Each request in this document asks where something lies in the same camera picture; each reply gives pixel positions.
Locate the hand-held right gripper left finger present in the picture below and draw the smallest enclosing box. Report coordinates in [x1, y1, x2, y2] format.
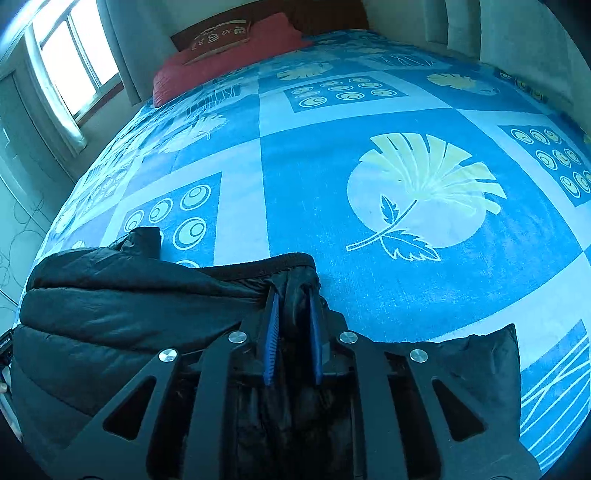
[46, 286, 282, 480]

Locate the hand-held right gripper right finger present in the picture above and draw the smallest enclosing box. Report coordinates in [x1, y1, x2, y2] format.
[306, 286, 542, 480]

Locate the black puffer jacket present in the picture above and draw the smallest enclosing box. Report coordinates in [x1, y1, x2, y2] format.
[9, 226, 522, 480]

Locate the white wardrobe with line pattern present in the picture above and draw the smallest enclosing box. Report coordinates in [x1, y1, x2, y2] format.
[0, 74, 77, 324]

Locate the bed with blue patterned sheet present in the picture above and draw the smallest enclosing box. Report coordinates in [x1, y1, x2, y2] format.
[18, 28, 591, 476]

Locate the pale window curtain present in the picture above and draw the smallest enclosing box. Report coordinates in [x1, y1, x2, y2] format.
[425, 0, 482, 61]
[97, 0, 179, 107]
[23, 23, 88, 158]

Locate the wooden window sill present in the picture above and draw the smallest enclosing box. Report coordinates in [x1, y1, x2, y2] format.
[76, 80, 126, 128]

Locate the red pillow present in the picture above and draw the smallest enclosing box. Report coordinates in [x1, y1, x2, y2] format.
[152, 12, 315, 108]

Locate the small sliding window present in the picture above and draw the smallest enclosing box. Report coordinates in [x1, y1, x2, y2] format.
[30, 0, 123, 121]

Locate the small brown printed cushion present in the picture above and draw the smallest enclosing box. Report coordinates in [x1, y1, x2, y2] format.
[185, 19, 253, 65]

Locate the dark wooden headboard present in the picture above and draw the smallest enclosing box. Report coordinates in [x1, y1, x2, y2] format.
[170, 0, 370, 51]

